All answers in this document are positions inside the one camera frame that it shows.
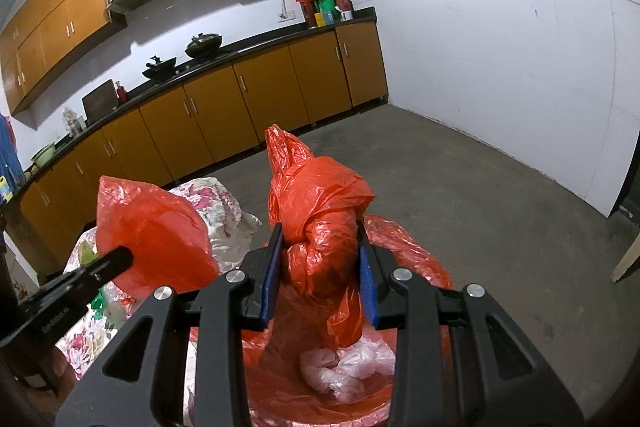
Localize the blue cloth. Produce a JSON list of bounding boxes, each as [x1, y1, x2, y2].
[[0, 114, 23, 202]]

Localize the black pot with lid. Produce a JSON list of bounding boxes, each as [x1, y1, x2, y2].
[[184, 33, 224, 58]]

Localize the green enamel bowl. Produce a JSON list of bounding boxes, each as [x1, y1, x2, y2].
[[31, 144, 57, 168]]

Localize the black kitchen countertop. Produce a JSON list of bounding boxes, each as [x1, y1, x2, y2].
[[0, 7, 377, 208]]

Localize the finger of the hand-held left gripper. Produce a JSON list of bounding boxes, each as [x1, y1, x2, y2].
[[65, 246, 135, 294]]

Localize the floral printed cloth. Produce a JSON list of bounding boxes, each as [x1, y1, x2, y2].
[[55, 177, 263, 427]]

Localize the wooden lower kitchen cabinets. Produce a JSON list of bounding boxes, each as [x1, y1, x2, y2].
[[17, 22, 390, 268]]

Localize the red plastic bag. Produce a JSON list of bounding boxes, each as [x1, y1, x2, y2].
[[95, 124, 453, 427]]

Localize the glass jar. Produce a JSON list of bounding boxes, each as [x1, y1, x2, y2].
[[62, 107, 86, 138]]

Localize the white crumpled plastic wrap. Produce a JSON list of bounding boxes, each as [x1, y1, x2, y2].
[[299, 338, 397, 404]]

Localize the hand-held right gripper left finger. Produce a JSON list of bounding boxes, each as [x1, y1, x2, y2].
[[54, 223, 286, 427]]

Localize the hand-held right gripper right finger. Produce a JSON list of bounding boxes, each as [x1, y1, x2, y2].
[[356, 221, 586, 427]]

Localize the brown cutting board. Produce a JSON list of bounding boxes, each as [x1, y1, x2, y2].
[[81, 79, 119, 125]]

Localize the black wok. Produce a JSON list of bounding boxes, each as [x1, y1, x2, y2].
[[141, 55, 179, 81]]

